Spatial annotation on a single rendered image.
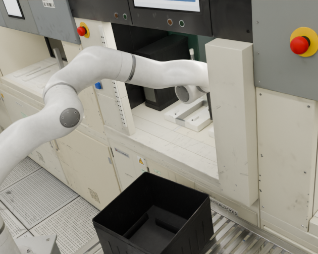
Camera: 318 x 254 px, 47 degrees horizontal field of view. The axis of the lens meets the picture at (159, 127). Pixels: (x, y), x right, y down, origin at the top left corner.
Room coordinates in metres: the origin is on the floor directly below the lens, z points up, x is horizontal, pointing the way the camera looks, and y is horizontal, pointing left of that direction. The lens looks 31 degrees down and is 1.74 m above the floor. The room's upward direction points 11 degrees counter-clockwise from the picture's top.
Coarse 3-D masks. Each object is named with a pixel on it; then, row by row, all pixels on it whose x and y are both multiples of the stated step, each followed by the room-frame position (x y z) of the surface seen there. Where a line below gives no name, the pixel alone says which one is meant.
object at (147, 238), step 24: (144, 192) 1.04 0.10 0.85; (168, 192) 1.00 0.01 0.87; (192, 192) 0.92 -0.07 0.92; (96, 216) 0.88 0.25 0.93; (120, 216) 0.94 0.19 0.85; (144, 216) 0.98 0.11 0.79; (168, 216) 0.98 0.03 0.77; (192, 216) 0.80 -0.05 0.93; (120, 240) 0.78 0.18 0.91; (144, 240) 0.89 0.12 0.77; (168, 240) 0.87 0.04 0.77; (192, 240) 0.79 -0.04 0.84
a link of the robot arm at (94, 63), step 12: (96, 48) 1.03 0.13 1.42; (108, 48) 1.04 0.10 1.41; (72, 60) 1.02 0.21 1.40; (84, 60) 1.00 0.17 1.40; (96, 60) 1.00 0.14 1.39; (108, 60) 1.01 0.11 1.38; (120, 60) 1.02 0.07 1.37; (132, 60) 1.04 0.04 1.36; (60, 72) 1.04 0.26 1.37; (72, 72) 1.01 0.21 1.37; (84, 72) 0.99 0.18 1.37; (96, 72) 0.99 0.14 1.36; (108, 72) 1.00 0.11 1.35; (120, 72) 1.01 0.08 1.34; (48, 84) 1.05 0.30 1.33; (60, 84) 1.03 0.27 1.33; (72, 84) 1.04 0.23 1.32; (84, 84) 1.02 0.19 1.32
